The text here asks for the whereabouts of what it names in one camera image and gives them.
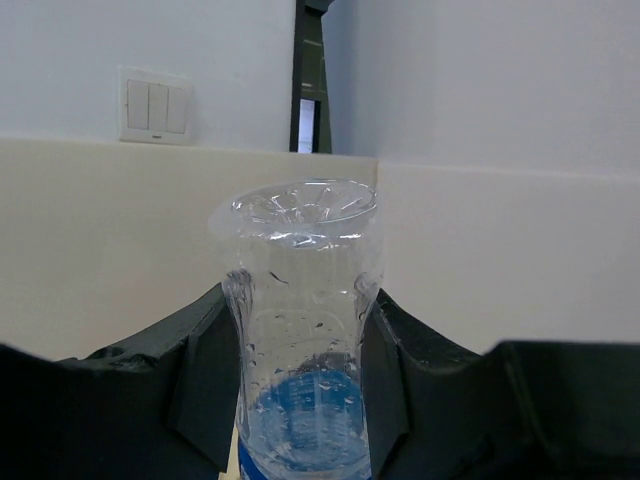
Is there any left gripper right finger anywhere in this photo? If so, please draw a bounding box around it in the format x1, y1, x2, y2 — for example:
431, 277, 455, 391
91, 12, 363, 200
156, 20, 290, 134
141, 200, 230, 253
361, 293, 639, 479

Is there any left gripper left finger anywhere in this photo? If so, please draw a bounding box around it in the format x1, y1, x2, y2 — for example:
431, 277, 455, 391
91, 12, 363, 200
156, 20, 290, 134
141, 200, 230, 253
1, 287, 239, 479

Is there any blue label white cap bottle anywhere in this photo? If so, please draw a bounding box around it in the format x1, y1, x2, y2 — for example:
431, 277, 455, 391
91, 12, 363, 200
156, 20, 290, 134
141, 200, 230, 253
209, 179, 383, 479

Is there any white wall light switch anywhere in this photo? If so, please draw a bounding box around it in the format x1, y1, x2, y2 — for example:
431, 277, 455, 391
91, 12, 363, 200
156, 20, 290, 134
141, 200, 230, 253
118, 66, 193, 146

